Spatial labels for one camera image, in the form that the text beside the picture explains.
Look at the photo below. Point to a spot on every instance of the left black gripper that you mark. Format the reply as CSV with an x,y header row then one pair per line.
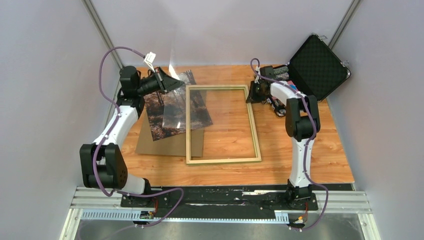
x,y
165,82

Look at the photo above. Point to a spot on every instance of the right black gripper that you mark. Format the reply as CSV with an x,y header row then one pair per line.
x,y
253,98

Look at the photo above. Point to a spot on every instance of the wooden picture frame green trim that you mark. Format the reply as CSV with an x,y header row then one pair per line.
x,y
232,137

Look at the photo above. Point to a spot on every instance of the forest photo print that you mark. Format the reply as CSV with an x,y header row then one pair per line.
x,y
154,107

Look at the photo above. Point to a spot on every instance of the clear acrylic sheet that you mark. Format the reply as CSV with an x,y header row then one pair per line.
x,y
174,113

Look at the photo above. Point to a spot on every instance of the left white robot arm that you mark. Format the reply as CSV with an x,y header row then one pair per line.
x,y
102,162

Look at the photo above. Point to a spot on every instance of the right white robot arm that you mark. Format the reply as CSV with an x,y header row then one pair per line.
x,y
302,124

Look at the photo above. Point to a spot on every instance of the blue yellow chip row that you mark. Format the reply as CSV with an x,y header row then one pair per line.
x,y
282,76

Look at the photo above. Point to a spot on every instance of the top blue green chip row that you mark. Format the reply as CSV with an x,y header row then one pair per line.
x,y
280,70

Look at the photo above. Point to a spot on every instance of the brown cardboard backing board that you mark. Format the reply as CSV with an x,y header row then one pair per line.
x,y
170,146

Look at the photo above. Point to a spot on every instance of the black poker chip case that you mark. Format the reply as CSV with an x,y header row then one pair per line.
x,y
314,69

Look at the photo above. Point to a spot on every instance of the black mounting base rail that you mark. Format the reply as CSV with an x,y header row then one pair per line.
x,y
232,204

